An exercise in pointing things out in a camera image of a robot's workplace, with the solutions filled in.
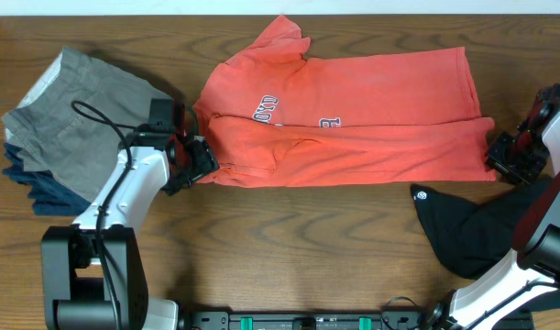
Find folded navy blue garment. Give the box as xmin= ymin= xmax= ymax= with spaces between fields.
xmin=2 ymin=143 xmax=91 ymax=216

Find small looped black cable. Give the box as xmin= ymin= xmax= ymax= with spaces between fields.
xmin=379 ymin=295 xmax=421 ymax=329

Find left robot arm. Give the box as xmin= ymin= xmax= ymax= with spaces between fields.
xmin=40 ymin=133 xmax=218 ymax=329

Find black garment with logo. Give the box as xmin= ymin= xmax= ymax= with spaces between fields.
xmin=410 ymin=179 xmax=551 ymax=280

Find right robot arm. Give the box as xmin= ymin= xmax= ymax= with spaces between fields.
xmin=428 ymin=83 xmax=560 ymax=329

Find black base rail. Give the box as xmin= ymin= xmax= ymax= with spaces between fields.
xmin=177 ymin=311 xmax=422 ymax=330

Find red soccer t-shirt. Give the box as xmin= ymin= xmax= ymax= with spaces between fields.
xmin=194 ymin=16 xmax=494 ymax=188

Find folded grey shorts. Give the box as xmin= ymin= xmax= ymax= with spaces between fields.
xmin=2 ymin=47 xmax=168 ymax=202

